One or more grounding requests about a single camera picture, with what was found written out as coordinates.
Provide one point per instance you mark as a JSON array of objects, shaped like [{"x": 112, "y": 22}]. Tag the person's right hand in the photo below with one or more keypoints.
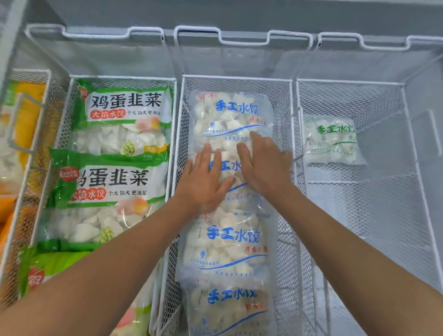
[{"x": 270, "y": 169}]

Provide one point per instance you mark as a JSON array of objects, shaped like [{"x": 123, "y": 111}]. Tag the person's left hand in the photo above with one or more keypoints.
[{"x": 199, "y": 187}]

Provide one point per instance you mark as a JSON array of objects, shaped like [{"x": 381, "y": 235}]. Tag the person's right thumb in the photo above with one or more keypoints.
[{"x": 243, "y": 157}]

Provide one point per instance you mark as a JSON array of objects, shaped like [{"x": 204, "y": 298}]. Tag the person's left little finger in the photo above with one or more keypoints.
[{"x": 188, "y": 171}]

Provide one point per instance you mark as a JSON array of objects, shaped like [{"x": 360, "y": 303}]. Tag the person's left thumb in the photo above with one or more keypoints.
[{"x": 227, "y": 185}]

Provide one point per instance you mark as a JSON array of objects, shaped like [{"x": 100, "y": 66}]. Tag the blue print clear dumpling bag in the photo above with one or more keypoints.
[
  {"x": 228, "y": 304},
  {"x": 228, "y": 239},
  {"x": 225, "y": 114},
  {"x": 229, "y": 165}
]

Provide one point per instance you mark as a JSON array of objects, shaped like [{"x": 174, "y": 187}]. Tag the person's right forearm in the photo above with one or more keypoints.
[{"x": 346, "y": 259}]

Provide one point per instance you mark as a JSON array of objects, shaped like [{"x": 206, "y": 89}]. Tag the person's left forearm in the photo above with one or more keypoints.
[{"x": 103, "y": 277}]

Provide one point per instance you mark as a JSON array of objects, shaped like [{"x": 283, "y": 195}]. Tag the green label dumpling bag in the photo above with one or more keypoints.
[
  {"x": 114, "y": 180},
  {"x": 121, "y": 104},
  {"x": 52, "y": 263}
]

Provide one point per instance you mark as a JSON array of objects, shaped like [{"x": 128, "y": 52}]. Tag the green print clear dumpling bag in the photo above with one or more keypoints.
[{"x": 332, "y": 138}]

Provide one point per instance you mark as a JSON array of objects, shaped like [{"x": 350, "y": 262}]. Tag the white chest freezer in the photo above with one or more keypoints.
[{"x": 242, "y": 14}]

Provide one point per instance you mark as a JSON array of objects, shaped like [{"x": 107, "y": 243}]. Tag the yellow food package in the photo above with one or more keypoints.
[{"x": 24, "y": 117}]

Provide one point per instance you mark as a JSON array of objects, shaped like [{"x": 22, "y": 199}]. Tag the orange food package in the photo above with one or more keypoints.
[{"x": 7, "y": 214}]

